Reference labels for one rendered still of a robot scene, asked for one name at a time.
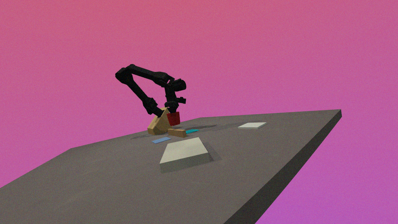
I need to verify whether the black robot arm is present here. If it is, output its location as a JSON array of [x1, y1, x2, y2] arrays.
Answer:
[[115, 64, 186, 118]]

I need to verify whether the dark red cup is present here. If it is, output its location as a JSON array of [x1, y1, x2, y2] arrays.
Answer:
[[167, 112, 180, 126]]

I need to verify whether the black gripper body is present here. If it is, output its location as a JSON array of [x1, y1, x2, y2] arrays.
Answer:
[[164, 92, 179, 108]]

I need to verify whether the tan wooden bar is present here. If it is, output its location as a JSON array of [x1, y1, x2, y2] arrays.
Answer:
[[168, 128, 187, 138]]

